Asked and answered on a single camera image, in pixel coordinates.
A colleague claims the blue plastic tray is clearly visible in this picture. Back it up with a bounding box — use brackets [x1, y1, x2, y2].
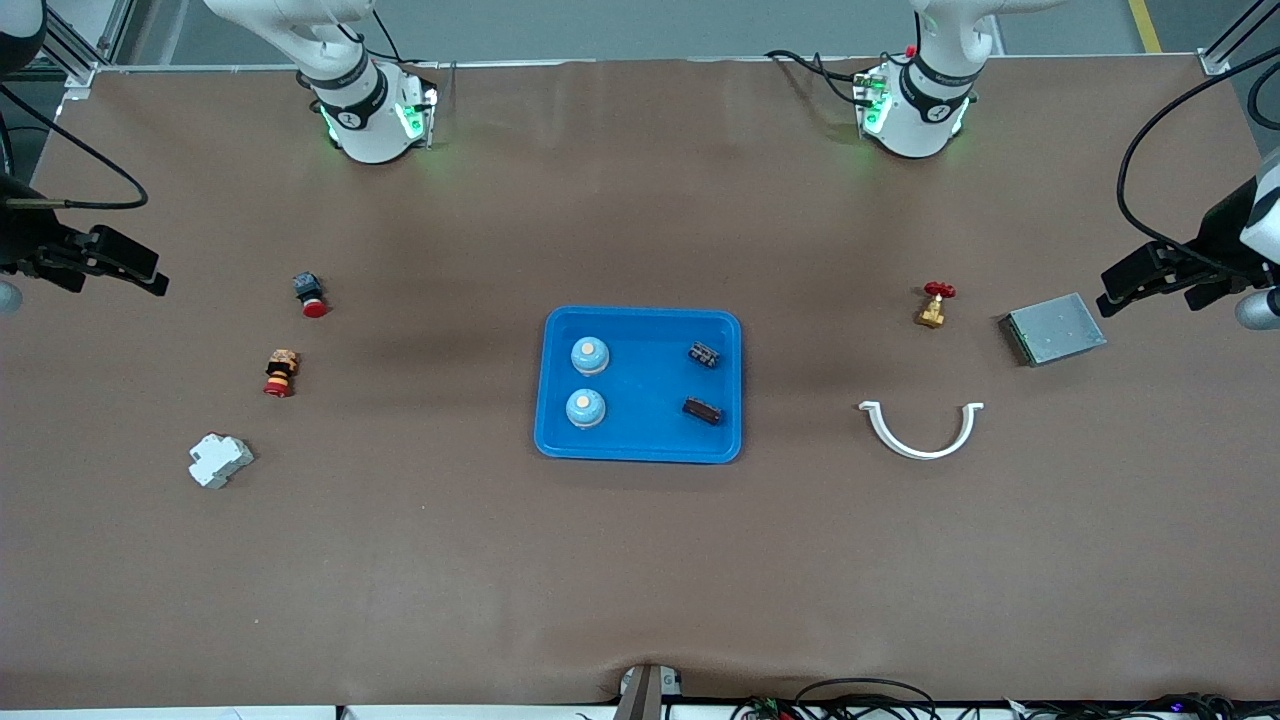
[533, 306, 743, 465]

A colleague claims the silver metal power supply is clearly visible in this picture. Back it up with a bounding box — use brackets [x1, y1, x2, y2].
[999, 292, 1109, 368]

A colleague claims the red yellow push button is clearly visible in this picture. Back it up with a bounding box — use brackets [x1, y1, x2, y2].
[263, 348, 300, 399]

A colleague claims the white circuit breaker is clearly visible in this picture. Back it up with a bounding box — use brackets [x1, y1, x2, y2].
[188, 432, 255, 490]

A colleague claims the white semicircular pipe clamp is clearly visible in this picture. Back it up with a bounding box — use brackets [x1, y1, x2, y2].
[858, 400, 985, 461]

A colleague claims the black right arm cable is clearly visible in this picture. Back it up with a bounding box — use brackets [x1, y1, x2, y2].
[0, 85, 151, 211]

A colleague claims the aluminium frame profile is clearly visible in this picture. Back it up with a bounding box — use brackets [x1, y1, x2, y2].
[1200, 0, 1280, 76]
[40, 0, 136, 91]

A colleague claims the brass valve red handle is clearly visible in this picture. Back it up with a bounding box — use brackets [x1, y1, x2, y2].
[913, 281, 957, 330]

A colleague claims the bundle of black cables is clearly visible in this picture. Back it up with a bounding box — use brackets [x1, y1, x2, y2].
[730, 678, 1280, 720]

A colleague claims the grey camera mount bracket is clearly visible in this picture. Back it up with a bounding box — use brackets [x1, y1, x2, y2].
[612, 663, 686, 720]

